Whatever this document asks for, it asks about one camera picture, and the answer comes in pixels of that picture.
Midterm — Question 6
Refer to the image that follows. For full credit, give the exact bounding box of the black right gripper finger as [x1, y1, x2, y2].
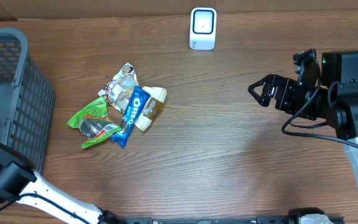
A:
[248, 74, 300, 94]
[255, 83, 278, 107]

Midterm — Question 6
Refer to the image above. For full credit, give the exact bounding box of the blue oreo packet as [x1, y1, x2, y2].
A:
[109, 86, 150, 149]

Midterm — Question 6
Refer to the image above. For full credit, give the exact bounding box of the beige pastry snack packet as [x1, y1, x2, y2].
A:
[98, 63, 167, 132]

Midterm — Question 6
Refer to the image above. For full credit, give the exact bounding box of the green snack packet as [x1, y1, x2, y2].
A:
[67, 97, 121, 149]

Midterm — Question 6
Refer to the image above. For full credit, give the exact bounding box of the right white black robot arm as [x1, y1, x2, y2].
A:
[248, 49, 358, 189]

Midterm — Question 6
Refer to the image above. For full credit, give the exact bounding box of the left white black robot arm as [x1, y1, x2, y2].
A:
[0, 142, 126, 224]

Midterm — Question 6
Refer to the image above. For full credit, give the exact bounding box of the white barcode scanner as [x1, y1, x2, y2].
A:
[189, 7, 217, 50]

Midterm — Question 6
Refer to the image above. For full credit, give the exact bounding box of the grey plastic mesh basket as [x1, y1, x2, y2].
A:
[0, 27, 55, 173]

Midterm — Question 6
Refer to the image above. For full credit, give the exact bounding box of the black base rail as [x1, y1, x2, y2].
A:
[124, 207, 345, 224]

